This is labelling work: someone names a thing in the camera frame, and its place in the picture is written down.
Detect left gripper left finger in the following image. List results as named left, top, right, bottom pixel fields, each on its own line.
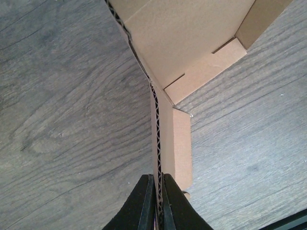
left=103, top=174, right=155, bottom=230

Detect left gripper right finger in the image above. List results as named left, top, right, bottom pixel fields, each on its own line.
left=162, top=173, right=212, bottom=230

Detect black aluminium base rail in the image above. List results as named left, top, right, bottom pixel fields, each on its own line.
left=260, top=209, right=307, bottom=230

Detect brown cardboard box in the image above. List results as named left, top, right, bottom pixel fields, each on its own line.
left=106, top=0, right=290, bottom=230

